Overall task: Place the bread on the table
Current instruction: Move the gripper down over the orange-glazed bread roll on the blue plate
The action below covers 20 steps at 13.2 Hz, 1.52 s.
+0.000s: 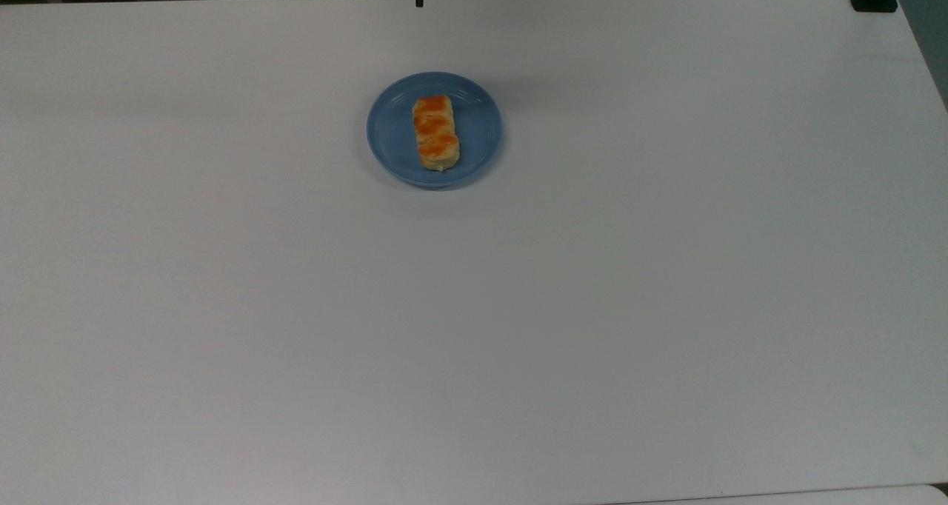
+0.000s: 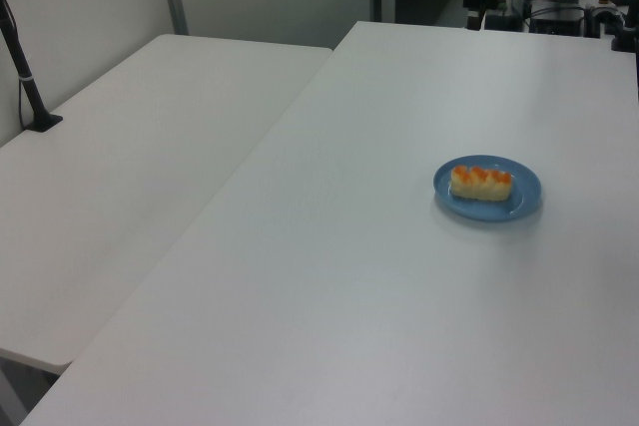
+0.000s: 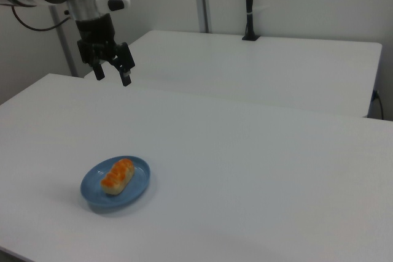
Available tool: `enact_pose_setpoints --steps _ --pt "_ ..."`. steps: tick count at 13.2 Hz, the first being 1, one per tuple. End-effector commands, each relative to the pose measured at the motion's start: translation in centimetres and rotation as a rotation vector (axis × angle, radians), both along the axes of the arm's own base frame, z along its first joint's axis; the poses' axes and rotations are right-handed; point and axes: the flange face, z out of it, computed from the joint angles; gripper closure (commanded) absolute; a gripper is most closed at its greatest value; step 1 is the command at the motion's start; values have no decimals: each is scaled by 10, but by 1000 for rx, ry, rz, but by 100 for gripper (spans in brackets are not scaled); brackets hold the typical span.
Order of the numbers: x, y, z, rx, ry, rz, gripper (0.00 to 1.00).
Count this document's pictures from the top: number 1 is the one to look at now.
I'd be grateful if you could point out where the orange glazed bread loaf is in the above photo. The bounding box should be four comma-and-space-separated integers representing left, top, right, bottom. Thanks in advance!
412, 95, 461, 173

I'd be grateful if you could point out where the blue round plate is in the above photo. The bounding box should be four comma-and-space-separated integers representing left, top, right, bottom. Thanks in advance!
366, 72, 504, 190

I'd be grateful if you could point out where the white adjacent table top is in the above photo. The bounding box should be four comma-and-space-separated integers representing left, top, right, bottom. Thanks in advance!
607, 483, 948, 505

